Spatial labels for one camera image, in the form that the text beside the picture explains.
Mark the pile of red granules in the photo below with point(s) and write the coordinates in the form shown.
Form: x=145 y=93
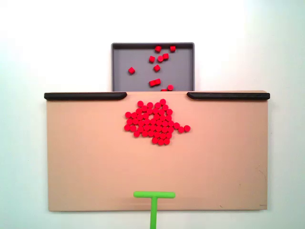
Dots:
x=155 y=124

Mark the grey shallow tray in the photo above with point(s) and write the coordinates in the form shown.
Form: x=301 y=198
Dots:
x=138 y=55

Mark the black edge rail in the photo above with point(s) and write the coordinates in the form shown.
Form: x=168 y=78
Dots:
x=228 y=96
x=83 y=96

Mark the beige flat board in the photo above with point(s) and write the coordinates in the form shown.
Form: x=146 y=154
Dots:
x=95 y=167

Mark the green T-shaped pusher tool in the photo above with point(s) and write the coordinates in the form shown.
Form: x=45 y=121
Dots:
x=153 y=210

